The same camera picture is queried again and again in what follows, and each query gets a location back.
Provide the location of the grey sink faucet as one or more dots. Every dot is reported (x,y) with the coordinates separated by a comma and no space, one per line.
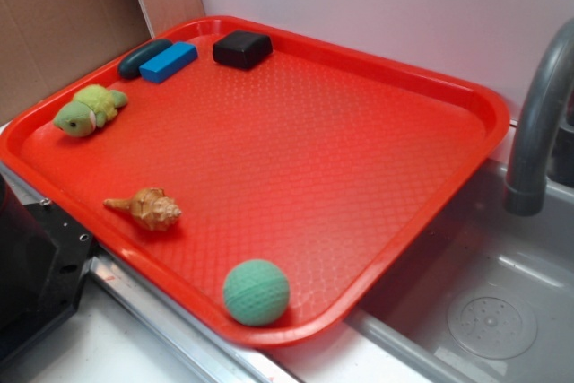
(537,129)

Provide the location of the tan spiral sea shell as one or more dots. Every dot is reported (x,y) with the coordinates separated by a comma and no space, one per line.
(150,208)

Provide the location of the black rounded square block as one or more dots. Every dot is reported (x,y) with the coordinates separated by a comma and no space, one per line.
(242,49)

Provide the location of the red plastic tray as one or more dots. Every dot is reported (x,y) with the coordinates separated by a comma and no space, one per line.
(322,160)

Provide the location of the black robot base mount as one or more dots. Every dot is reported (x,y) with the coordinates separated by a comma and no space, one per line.
(45,256)

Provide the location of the blue rectangular block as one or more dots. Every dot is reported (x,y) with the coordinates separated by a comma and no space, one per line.
(171,60)

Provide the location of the green textured ball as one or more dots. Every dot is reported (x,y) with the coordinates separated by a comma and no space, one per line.
(256,293)

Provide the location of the green plush turtle toy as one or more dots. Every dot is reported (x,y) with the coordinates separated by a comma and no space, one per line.
(91,108)

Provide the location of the dark teal oval piece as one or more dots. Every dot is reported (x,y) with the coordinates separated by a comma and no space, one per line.
(129,67)

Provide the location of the grey plastic sink basin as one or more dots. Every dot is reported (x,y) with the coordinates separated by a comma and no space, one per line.
(481,295)

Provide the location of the brown cardboard panel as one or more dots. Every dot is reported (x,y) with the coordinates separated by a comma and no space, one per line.
(48,44)

